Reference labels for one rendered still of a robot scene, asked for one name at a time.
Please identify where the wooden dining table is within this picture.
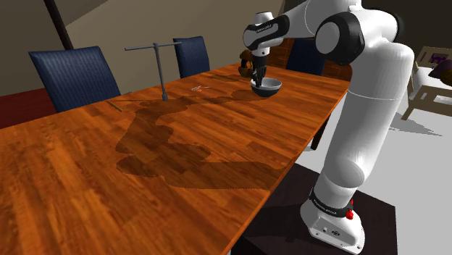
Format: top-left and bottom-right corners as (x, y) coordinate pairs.
(0, 62), (351, 255)

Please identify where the brown figure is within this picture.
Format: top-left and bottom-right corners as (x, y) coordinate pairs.
(238, 49), (256, 79)

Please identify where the grey bowl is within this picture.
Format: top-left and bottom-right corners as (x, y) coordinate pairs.
(250, 78), (283, 99)

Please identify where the wooden armchair with white cushions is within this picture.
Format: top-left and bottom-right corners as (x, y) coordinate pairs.
(400, 45), (452, 122)

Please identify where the dark robot stand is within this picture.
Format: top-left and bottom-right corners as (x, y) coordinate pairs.
(231, 162), (398, 255)

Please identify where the large blue chair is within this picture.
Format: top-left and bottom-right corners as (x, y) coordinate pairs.
(28, 45), (122, 114)

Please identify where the grey T-shaped tool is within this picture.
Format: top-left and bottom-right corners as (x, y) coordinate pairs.
(124, 41), (183, 103)

